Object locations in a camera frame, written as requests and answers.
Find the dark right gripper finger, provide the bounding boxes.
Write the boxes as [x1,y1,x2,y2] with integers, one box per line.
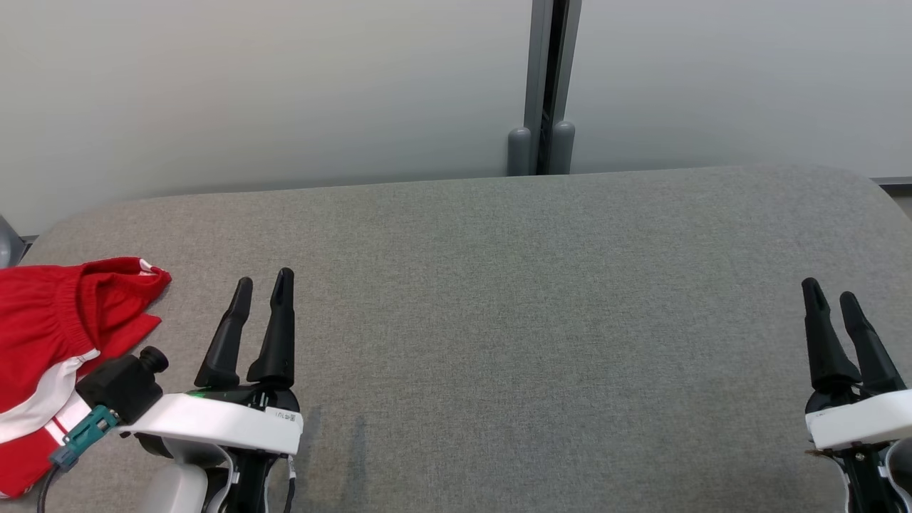
[839,291,910,397]
[801,277,864,394]

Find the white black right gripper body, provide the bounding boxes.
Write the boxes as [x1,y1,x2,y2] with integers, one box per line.
[804,385,912,453]

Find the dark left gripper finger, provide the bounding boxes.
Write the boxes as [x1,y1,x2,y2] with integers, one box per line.
[247,267,296,389]
[195,276,255,390]

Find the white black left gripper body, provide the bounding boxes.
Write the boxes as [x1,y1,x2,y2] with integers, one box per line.
[118,381,305,457]

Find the red white basketball shorts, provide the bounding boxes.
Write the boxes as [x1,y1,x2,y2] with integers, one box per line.
[0,256,173,415]

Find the teal plug camera cable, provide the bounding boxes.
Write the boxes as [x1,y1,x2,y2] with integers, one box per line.
[36,405,120,513]

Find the grey cylinder post foot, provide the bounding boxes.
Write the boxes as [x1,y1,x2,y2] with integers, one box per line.
[549,120,576,176]
[507,126,533,177]

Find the grey metal partition post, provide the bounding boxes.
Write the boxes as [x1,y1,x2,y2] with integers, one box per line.
[524,0,582,176]

